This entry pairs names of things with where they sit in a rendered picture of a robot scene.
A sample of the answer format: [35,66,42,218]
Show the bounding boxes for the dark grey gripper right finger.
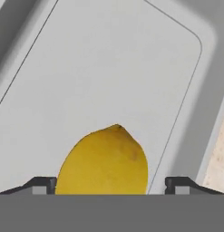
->
[164,176,224,196]

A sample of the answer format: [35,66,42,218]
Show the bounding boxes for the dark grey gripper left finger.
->
[0,176,58,196]

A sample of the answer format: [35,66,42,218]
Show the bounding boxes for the yellow lemon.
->
[54,123,149,196]

